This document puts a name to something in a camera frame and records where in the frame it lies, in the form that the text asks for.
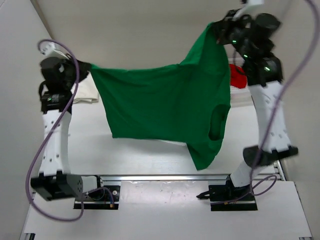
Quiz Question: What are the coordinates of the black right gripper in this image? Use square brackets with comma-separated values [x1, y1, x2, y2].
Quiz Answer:
[211, 10, 253, 59]

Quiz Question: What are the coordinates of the white t shirt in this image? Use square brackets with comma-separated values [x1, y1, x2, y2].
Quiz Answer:
[73, 73, 100, 104]

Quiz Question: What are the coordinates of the green t shirt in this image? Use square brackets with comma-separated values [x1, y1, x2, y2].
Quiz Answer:
[90, 22, 231, 170]

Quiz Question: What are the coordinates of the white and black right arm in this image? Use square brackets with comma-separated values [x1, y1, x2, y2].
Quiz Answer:
[213, 9, 298, 200]

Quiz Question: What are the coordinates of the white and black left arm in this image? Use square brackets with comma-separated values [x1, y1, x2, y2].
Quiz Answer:
[30, 56, 105, 201]

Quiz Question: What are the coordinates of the red t shirt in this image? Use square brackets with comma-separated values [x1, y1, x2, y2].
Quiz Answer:
[229, 64, 247, 89]

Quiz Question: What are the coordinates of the white plastic basket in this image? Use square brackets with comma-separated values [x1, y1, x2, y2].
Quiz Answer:
[228, 63, 256, 107]

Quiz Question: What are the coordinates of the white front cover board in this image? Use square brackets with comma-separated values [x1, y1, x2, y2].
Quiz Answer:
[24, 181, 311, 240]

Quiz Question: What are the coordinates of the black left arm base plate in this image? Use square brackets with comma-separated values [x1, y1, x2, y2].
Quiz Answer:
[73, 175, 121, 211]

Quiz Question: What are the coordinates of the aluminium right table rail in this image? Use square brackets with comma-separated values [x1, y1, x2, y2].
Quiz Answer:
[273, 160, 287, 181]

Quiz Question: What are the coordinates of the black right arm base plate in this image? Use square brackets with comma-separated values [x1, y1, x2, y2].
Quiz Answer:
[196, 179, 258, 212]

